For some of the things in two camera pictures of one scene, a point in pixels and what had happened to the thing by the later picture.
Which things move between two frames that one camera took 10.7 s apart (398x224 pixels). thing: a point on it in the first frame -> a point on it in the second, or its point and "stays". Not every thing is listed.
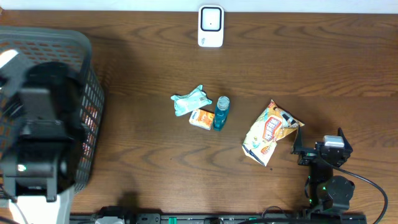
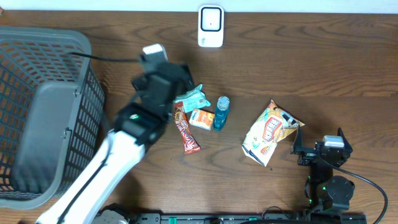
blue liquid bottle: (221, 113) stays
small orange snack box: (202, 118) stays
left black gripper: (79, 84) -> (187, 79)
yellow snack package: (272, 124) stays
